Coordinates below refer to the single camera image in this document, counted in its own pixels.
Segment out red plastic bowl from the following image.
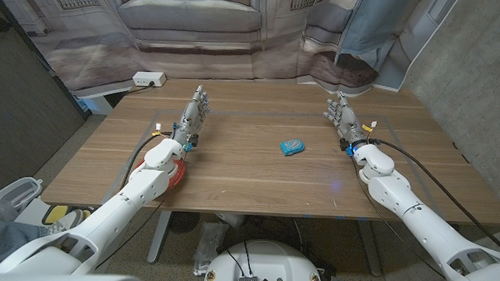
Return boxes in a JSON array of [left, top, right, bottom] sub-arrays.
[[133, 156, 188, 192]]

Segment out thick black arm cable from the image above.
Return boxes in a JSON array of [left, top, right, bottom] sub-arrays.
[[364, 138, 500, 255], [94, 128, 174, 276]]

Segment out left wrist tagged connector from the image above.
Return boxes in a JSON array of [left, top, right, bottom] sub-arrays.
[[151, 122, 171, 138]]

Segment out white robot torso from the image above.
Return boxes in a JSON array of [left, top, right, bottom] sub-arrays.
[[0, 270, 148, 281]]

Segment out white floor platform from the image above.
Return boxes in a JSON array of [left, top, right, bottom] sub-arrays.
[[12, 197, 57, 226]]

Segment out dark grey partition panel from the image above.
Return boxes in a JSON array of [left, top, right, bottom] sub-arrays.
[[0, 0, 96, 198]]

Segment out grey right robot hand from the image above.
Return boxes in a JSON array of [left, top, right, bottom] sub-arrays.
[[321, 90, 369, 148]]

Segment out clear plastic bag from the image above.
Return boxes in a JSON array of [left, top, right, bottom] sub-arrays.
[[192, 220, 230, 278]]

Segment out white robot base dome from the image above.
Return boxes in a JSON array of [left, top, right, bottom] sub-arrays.
[[202, 238, 326, 281]]

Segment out black round floor object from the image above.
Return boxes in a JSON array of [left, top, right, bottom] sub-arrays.
[[167, 210, 202, 236]]

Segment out grey sneaker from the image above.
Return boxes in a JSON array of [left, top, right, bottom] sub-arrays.
[[46, 207, 93, 238]]

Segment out person's leg in jeans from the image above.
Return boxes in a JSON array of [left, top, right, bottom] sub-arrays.
[[0, 200, 51, 270]]

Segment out blue phone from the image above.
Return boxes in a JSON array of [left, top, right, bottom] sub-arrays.
[[278, 138, 306, 158]]

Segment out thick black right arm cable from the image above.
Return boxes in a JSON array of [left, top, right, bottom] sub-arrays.
[[364, 138, 500, 255]]

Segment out white power strip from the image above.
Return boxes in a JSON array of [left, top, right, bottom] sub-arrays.
[[132, 71, 168, 88]]

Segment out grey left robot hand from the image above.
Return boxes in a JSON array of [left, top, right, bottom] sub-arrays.
[[172, 83, 212, 148]]

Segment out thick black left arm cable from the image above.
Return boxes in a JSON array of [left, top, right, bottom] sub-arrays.
[[94, 128, 174, 276]]

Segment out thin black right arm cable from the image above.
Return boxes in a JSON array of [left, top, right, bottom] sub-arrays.
[[344, 156, 450, 280]]

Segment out printed living room backdrop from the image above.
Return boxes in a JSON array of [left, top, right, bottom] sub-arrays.
[[0, 0, 460, 113]]

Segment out black power strip cord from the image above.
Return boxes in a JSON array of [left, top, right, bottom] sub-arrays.
[[126, 80, 155, 97]]

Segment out white table leg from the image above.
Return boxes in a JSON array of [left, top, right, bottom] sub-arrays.
[[147, 209, 173, 265], [355, 219, 385, 278]]

